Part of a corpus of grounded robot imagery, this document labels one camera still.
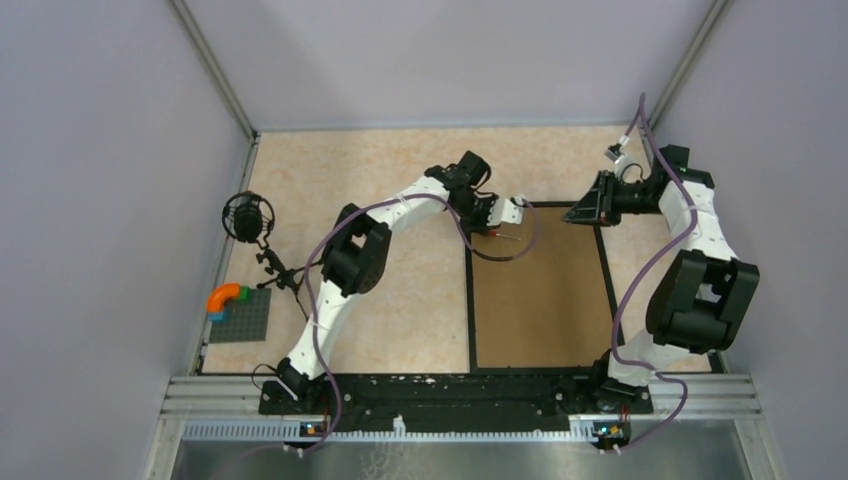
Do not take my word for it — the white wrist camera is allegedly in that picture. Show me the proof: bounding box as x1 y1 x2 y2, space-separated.
491 195 527 225
604 140 628 165

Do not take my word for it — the grey brick baseplate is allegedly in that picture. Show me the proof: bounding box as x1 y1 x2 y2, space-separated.
207 285 271 344

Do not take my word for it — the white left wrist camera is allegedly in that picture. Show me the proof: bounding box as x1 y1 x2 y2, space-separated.
491 195 527 225

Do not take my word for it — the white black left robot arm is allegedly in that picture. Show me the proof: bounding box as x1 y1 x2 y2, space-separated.
277 151 501 414

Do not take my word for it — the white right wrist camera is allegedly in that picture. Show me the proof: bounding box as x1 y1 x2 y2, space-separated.
604 140 628 165

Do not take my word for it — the black microphone on stand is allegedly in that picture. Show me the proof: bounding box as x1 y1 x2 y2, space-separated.
221 190 309 320

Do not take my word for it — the aluminium front frame rail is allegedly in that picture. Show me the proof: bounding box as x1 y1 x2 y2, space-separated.
160 372 762 446

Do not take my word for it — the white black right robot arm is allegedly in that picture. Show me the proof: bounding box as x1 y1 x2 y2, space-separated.
563 143 760 412

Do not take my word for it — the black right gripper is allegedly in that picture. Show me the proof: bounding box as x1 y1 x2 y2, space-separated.
563 171 663 228

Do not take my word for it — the black wooden picture frame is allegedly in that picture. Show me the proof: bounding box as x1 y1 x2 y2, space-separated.
465 201 617 373

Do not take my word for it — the blue red handled screwdriver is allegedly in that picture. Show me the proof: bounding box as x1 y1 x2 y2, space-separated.
486 229 521 241

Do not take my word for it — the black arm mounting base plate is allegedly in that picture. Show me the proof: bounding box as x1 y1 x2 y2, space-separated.
258 368 653 433

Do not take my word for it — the orange curved toy brick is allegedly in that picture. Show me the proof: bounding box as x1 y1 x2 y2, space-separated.
205 283 242 315

